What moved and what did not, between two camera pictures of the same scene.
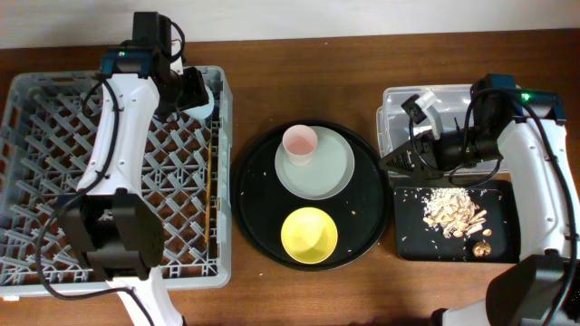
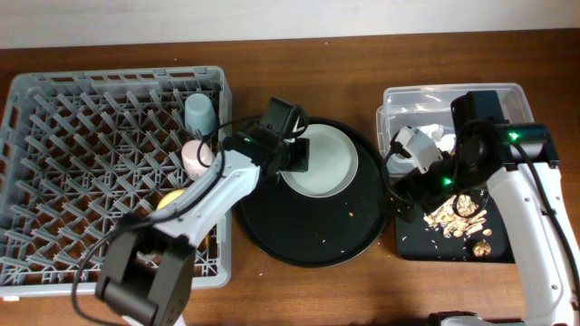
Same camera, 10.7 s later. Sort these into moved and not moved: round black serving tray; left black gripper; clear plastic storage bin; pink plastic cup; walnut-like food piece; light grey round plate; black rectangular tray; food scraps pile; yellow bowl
Moved: pink plastic cup; yellow bowl; left black gripper
Not moved: walnut-like food piece; round black serving tray; food scraps pile; black rectangular tray; light grey round plate; clear plastic storage bin
